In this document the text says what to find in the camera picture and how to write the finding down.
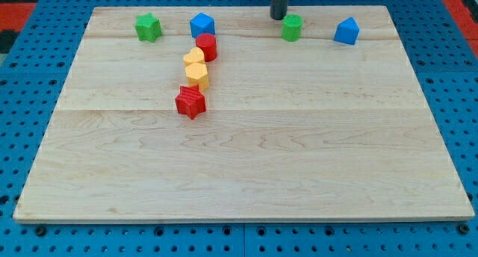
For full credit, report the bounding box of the blue cube block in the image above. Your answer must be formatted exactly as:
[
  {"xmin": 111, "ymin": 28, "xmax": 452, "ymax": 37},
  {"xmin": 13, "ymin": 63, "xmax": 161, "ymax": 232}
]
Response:
[{"xmin": 190, "ymin": 13, "xmax": 215, "ymax": 38}]

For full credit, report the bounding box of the blue pentagon block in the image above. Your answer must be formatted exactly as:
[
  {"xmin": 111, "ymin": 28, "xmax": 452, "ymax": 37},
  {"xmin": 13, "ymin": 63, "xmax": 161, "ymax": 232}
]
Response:
[{"xmin": 333, "ymin": 16, "xmax": 360, "ymax": 45}]

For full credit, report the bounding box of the red cylinder block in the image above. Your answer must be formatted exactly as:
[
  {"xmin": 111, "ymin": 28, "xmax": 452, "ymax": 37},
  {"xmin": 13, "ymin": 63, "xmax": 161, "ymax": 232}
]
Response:
[{"xmin": 196, "ymin": 33, "xmax": 217, "ymax": 62}]

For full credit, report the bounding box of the light wooden board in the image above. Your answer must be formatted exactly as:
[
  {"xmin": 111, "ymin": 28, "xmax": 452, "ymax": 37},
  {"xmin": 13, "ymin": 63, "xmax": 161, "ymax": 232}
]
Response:
[{"xmin": 13, "ymin": 6, "xmax": 474, "ymax": 224}]

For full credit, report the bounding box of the green cylinder block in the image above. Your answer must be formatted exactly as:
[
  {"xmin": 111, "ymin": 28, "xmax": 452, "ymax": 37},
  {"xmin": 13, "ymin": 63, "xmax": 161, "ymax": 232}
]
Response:
[{"xmin": 281, "ymin": 14, "xmax": 303, "ymax": 42}]

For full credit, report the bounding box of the yellow heart block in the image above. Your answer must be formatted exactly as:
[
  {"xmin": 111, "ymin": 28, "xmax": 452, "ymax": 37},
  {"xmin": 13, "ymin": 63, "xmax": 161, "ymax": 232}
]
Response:
[{"xmin": 183, "ymin": 47, "xmax": 205, "ymax": 66}]

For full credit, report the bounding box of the yellow hexagon block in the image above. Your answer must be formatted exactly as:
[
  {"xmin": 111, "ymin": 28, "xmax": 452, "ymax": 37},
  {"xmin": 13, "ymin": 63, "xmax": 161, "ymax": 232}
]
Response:
[{"xmin": 185, "ymin": 63, "xmax": 209, "ymax": 92}]

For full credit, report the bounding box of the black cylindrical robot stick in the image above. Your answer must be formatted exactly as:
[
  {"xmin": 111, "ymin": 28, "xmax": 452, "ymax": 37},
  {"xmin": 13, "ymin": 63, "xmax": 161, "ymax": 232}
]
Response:
[{"xmin": 270, "ymin": 0, "xmax": 288, "ymax": 20}]

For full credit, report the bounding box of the red star block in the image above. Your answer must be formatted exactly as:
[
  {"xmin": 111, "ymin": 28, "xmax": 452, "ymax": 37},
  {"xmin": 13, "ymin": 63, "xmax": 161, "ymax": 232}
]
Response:
[{"xmin": 175, "ymin": 84, "xmax": 206, "ymax": 120}]

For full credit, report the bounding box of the green star block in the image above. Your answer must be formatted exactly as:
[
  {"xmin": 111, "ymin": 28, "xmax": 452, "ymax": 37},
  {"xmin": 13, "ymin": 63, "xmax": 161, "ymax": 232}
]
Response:
[{"xmin": 134, "ymin": 13, "xmax": 162, "ymax": 43}]

